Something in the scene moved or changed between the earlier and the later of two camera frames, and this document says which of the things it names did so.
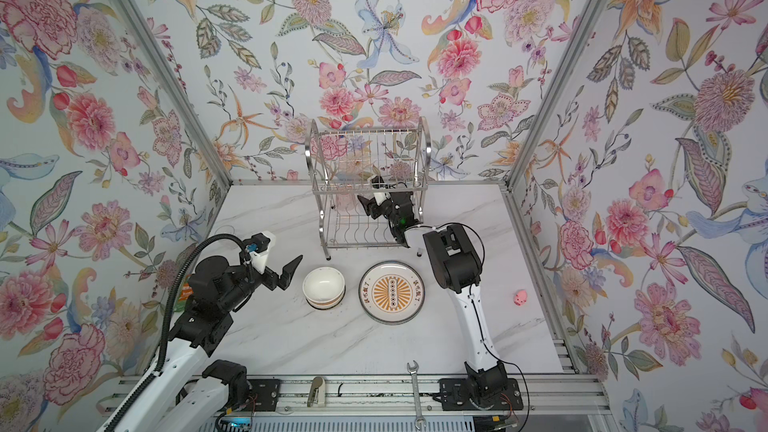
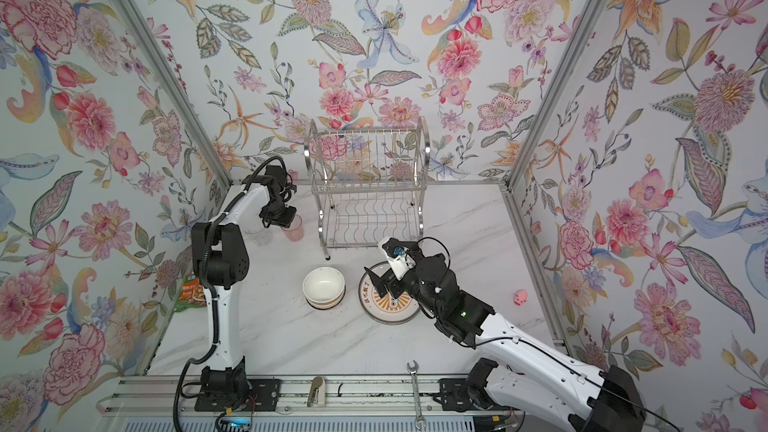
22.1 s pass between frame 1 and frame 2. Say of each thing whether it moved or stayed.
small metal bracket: stayed
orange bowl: stayed
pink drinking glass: moved
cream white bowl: stayed
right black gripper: moved
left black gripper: moved
